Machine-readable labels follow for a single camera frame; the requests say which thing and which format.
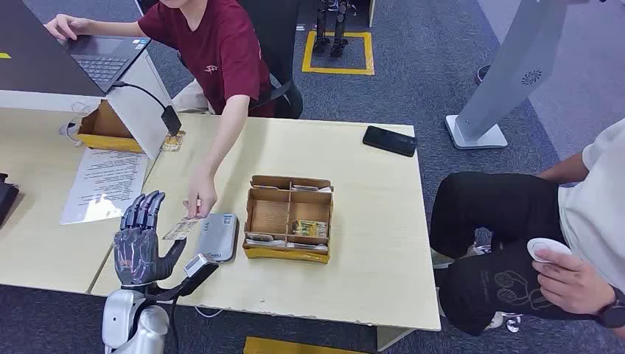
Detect person's right hand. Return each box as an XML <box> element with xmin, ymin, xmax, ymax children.
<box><xmin>43</xmin><ymin>13</ymin><xmax>91</xmax><ymax>41</ymax></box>

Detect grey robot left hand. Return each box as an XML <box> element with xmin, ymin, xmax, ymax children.
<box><xmin>113</xmin><ymin>190</ymin><xmax>188</xmax><ymax>288</ymax></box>

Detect person's left hand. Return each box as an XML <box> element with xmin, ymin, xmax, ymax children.
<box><xmin>532</xmin><ymin>249</ymin><xmax>611</xmax><ymax>316</ymax></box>
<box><xmin>183</xmin><ymin>168</ymin><xmax>218</xmax><ymax>220</ymax></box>

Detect white round remote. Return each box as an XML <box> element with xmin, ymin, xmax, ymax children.
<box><xmin>526</xmin><ymin>237</ymin><xmax>572</xmax><ymax>265</ymax></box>

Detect black power adapter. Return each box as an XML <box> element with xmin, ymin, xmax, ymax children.
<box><xmin>161</xmin><ymin>105</ymin><xmax>183</xmax><ymax>136</ymax></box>

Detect person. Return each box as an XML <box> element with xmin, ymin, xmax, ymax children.
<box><xmin>429</xmin><ymin>117</ymin><xmax>625</xmax><ymax>343</ymax></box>
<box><xmin>43</xmin><ymin>0</ymin><xmax>304</xmax><ymax>220</ymax></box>

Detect yellow green room key card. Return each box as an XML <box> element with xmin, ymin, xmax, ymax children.
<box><xmin>291</xmin><ymin>220</ymin><xmax>329</xmax><ymax>239</ymax></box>

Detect dark laptop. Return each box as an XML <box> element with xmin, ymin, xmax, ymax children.
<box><xmin>0</xmin><ymin>0</ymin><xmax>153</xmax><ymax>97</ymax></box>

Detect black wristwatch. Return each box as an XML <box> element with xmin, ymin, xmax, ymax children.
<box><xmin>596</xmin><ymin>285</ymin><xmax>625</xmax><ymax>329</ymax></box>

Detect wooden compartment organizer box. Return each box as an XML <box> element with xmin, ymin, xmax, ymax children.
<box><xmin>242</xmin><ymin>175</ymin><xmax>335</xmax><ymax>265</ymax></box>

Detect printed paper sheet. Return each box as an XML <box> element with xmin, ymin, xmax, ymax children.
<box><xmin>59</xmin><ymin>147</ymin><xmax>150</xmax><ymax>226</ymax></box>

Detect white laptop riser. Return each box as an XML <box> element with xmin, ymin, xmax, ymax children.
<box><xmin>0</xmin><ymin>49</ymin><xmax>175</xmax><ymax>160</ymax></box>

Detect cardboard box with yellow edge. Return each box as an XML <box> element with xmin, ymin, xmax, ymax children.
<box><xmin>77</xmin><ymin>100</ymin><xmax>145</xmax><ymax>154</ymax></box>

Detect black device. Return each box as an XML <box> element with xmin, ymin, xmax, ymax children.
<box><xmin>0</xmin><ymin>172</ymin><xmax>21</xmax><ymax>228</ymax></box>

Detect black office chair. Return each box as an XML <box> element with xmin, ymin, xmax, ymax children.
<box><xmin>239</xmin><ymin>0</ymin><xmax>304</xmax><ymax>119</ymax></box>

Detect black smartphone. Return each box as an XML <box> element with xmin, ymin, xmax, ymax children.
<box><xmin>362</xmin><ymin>125</ymin><xmax>419</xmax><ymax>159</ymax></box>

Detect black robot legs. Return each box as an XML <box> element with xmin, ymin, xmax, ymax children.
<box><xmin>312</xmin><ymin>0</ymin><xmax>357</xmax><ymax>58</ymax></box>

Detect grey kiosk stand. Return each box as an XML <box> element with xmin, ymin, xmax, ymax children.
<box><xmin>444</xmin><ymin>0</ymin><xmax>607</xmax><ymax>150</ymax></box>

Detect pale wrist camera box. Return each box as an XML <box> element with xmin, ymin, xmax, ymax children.
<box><xmin>183</xmin><ymin>253</ymin><xmax>220</xmax><ymax>294</ymax></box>

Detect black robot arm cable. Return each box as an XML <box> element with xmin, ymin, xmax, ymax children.
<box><xmin>167</xmin><ymin>293</ymin><xmax>183</xmax><ymax>354</ymax></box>

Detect black adapter cable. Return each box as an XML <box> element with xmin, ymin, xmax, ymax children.
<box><xmin>112</xmin><ymin>80</ymin><xmax>170</xmax><ymax>111</ymax></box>

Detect white coiled cable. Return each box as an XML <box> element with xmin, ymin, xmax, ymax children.
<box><xmin>58</xmin><ymin>101</ymin><xmax>94</xmax><ymax>148</ymax></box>

